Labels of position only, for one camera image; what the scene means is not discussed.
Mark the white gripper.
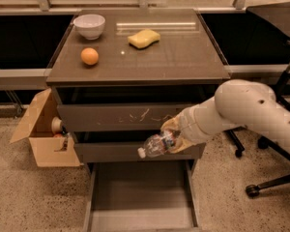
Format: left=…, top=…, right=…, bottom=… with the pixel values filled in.
left=160, top=105, right=216, bottom=154

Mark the clear plastic water bottle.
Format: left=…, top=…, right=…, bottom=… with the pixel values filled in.
left=137, top=130, right=181, bottom=159

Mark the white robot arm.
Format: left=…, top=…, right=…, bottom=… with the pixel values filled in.
left=161, top=79, right=290, bottom=154

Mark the bottom grey open drawer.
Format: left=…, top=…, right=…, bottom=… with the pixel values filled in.
left=82, top=160, right=201, bottom=232

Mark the grey drawer cabinet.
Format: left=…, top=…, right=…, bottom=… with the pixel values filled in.
left=45, top=8, right=231, bottom=232

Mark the middle grey drawer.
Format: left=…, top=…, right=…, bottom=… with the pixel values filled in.
left=74, top=142, right=205, bottom=163

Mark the top grey drawer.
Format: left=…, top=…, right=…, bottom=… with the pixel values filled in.
left=57, top=103, right=190, bottom=132

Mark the yellow sponge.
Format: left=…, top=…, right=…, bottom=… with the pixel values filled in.
left=128, top=29, right=160, bottom=49

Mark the orange fruit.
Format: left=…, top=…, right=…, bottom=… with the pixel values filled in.
left=81, top=47, right=99, bottom=66

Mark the white round object in box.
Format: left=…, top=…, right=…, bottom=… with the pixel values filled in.
left=51, top=117, right=63, bottom=134

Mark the open cardboard box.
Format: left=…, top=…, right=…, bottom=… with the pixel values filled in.
left=10, top=89, right=80, bottom=167

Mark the white ceramic bowl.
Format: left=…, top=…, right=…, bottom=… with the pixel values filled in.
left=73, top=14, right=105, bottom=40

